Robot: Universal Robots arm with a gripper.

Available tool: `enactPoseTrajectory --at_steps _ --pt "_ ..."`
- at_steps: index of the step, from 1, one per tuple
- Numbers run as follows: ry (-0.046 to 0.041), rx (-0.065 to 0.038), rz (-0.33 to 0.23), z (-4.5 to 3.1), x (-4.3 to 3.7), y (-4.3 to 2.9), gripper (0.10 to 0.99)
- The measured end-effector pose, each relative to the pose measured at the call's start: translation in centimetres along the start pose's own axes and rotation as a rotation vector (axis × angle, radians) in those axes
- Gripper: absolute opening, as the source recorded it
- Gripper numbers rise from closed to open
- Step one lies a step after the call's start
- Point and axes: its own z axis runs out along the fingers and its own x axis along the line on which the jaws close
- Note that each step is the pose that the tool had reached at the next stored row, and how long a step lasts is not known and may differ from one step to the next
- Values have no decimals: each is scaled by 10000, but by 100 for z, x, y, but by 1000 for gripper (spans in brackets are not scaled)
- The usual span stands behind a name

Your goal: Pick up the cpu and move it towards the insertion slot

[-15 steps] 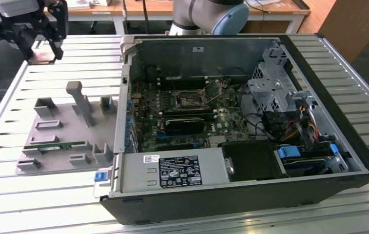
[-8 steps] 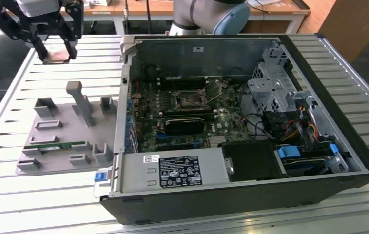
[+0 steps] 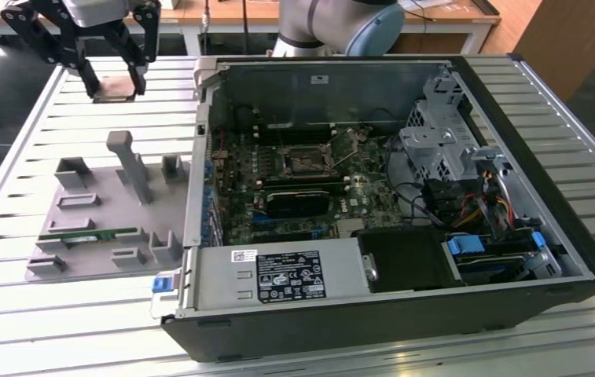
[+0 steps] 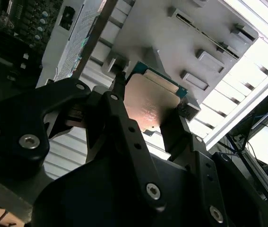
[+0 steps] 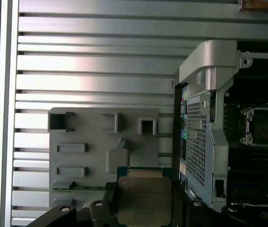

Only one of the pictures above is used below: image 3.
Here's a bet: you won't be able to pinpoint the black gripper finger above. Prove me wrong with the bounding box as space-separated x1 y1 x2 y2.
0 0 103 100
100 0 163 97

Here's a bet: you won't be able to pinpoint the silver square CPU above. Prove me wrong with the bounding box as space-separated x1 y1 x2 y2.
91 76 139 104

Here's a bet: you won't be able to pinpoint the CPU socket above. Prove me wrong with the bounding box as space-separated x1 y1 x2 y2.
281 145 335 177

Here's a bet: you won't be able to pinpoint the black RAM slot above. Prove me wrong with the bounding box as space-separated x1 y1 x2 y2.
260 177 343 190

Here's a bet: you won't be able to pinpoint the wooden desk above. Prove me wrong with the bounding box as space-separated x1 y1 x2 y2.
0 0 502 56

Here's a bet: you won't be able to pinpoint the metal socket cover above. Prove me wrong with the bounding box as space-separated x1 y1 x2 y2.
327 126 370 158

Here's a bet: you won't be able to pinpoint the green RAM stick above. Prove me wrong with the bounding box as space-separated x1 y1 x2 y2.
37 229 139 241

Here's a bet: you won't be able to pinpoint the metal locking lever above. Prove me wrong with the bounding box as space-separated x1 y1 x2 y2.
330 147 362 170

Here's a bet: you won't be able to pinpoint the grey plastic parts rack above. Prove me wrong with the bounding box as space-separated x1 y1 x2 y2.
24 130 192 282

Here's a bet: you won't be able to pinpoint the green motherboard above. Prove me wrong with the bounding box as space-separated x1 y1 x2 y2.
202 125 434 244

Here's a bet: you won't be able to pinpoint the silver metal drive cage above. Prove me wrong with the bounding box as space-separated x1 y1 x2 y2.
397 73 490 185

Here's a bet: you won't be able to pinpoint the grey power supply with label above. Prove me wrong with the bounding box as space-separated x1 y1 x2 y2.
186 239 371 309

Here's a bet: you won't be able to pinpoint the black drive bay cover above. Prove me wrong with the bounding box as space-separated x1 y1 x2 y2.
354 229 464 295

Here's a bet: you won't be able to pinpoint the blue disk carrier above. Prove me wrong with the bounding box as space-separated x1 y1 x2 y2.
446 233 485 257

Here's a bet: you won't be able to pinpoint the brown wooden cabinet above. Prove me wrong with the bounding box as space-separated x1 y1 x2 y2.
510 0 595 101

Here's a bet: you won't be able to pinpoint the black open PC case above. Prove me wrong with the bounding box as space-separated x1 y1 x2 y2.
159 54 595 363

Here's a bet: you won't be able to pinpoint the thin black hanging cables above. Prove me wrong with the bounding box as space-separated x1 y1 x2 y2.
199 0 255 54

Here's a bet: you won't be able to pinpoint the coloured wire bundle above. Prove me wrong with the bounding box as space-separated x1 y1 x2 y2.
453 168 516 231

